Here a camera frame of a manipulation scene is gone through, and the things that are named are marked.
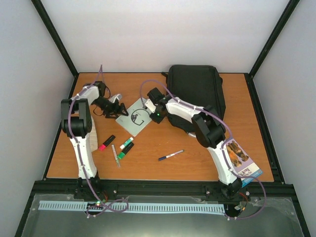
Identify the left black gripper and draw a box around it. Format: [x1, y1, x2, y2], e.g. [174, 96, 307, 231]
[93, 97, 129, 119]

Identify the grey notebook with G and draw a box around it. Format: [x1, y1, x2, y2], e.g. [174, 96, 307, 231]
[116, 99, 152, 137]

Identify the black student backpack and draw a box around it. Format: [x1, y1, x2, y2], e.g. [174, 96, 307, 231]
[161, 65, 226, 119]

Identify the dog picture book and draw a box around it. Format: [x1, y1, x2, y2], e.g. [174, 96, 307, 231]
[226, 139, 263, 187]

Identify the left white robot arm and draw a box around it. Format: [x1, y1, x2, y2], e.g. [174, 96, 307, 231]
[61, 81, 128, 199]

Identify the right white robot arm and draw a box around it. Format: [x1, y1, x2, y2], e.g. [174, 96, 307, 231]
[144, 87, 242, 199]

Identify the white green glue stick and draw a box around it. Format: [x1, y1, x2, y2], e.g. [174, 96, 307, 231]
[120, 137, 134, 150]

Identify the clear silver pen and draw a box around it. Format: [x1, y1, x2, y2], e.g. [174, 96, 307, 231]
[111, 144, 120, 167]

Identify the beige knitted pencil case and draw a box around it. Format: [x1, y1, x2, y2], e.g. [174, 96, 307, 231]
[89, 117, 98, 152]

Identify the blue white pen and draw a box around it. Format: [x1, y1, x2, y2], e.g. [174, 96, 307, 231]
[158, 150, 185, 161]

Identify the pink highlighter marker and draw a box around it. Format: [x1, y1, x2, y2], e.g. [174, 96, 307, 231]
[98, 135, 116, 151]

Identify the green highlighter marker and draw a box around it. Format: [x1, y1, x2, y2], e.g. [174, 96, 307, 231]
[117, 142, 134, 159]

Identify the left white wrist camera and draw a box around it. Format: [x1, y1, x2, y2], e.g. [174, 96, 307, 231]
[109, 94, 122, 103]

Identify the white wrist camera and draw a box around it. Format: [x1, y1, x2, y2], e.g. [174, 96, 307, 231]
[145, 99, 156, 113]
[109, 94, 122, 103]

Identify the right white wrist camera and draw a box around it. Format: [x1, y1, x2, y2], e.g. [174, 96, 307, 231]
[145, 99, 156, 113]

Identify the light blue cable duct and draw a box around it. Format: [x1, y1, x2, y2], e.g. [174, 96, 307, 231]
[38, 200, 225, 215]

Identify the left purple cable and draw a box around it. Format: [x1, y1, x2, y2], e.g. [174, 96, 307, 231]
[67, 64, 129, 218]

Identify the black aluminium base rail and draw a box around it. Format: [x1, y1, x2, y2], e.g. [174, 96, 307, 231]
[32, 179, 296, 201]

